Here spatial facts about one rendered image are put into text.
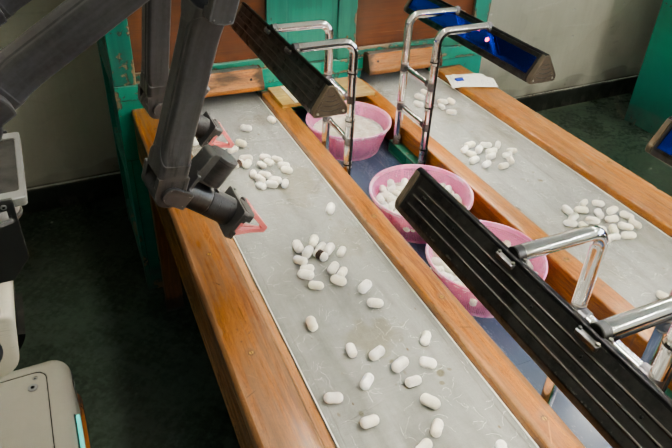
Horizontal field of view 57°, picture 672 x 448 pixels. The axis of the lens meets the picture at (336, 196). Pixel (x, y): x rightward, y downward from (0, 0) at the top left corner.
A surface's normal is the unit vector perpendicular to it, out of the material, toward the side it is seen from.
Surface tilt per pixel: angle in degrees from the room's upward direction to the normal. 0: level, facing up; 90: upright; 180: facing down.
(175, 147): 96
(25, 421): 0
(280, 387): 0
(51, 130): 90
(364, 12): 90
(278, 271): 0
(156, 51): 101
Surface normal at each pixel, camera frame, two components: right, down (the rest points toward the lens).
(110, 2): 0.52, 0.59
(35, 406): 0.04, -0.84
